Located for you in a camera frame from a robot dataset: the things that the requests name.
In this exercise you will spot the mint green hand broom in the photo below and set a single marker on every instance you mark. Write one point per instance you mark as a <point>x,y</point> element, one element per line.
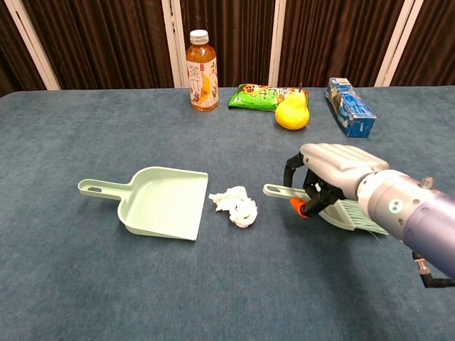
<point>281,190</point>

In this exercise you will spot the blue cardboard box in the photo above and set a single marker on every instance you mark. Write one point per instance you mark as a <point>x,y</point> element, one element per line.
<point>352,110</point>

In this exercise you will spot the yellow toy pear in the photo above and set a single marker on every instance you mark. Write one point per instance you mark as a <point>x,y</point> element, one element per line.
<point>291,115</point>

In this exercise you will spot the orange tea bottle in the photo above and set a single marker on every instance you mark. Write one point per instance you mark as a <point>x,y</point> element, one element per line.
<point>202,81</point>

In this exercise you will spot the dark folding screen white frame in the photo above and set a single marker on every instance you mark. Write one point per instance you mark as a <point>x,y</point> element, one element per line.
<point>106,35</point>

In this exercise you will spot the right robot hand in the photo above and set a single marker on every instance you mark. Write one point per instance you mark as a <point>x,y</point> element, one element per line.
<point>341,160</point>

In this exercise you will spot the blue table mat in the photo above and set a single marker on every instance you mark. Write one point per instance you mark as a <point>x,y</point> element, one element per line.
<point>106,284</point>

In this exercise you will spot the white paper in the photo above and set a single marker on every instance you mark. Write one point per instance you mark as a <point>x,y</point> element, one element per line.
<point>241,213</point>

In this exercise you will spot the mint green dustpan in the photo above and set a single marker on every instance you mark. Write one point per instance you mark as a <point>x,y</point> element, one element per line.
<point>167,202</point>

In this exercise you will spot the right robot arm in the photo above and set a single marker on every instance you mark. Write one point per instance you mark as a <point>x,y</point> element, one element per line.
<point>426,220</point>

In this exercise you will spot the green snack bag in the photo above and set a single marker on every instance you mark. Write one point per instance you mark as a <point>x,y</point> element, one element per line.
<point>252,99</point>

